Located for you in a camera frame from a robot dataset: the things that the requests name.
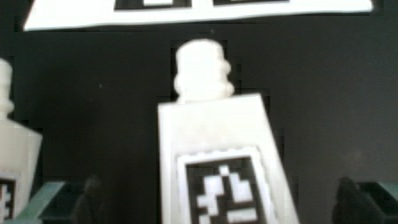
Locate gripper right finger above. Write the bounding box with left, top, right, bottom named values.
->
left=334, top=178, right=398, bottom=224

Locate white stool leg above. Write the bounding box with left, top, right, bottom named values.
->
left=158, top=39, right=301, bottom=224
left=0, top=58, right=43, bottom=223

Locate white marker base plate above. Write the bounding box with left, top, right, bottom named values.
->
left=23, top=0, right=375, bottom=31

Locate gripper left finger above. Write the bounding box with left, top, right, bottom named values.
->
left=11, top=176, right=105, bottom=224

